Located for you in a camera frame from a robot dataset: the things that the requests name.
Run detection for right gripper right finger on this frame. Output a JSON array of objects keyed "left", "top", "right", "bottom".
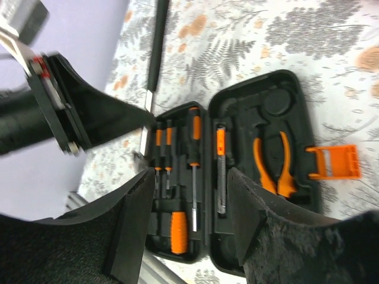
[{"left": 227, "top": 168, "right": 378, "bottom": 283}]

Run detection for large orange handled screwdriver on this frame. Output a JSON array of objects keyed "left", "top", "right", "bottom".
[{"left": 187, "top": 106, "right": 201, "bottom": 232}]

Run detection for black plastic tool case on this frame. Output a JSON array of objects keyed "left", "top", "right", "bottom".
[{"left": 146, "top": 70, "right": 322, "bottom": 277}]

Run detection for orange black pliers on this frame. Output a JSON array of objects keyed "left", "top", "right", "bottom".
[{"left": 253, "top": 131, "right": 297, "bottom": 199}]

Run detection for orange handled utility knife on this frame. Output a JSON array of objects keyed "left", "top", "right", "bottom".
[{"left": 216, "top": 125, "right": 226, "bottom": 215}]

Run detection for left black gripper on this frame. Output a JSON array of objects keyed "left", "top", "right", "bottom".
[{"left": 1, "top": 53, "right": 156, "bottom": 154}]

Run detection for black handled hammer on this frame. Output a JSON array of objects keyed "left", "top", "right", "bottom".
[{"left": 133, "top": 0, "right": 169, "bottom": 171}]

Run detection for small orange black screwdriver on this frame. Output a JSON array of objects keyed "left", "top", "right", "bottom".
[{"left": 165, "top": 120, "right": 173, "bottom": 198}]

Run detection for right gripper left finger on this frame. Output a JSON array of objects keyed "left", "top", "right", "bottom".
[{"left": 1, "top": 168, "right": 155, "bottom": 283}]

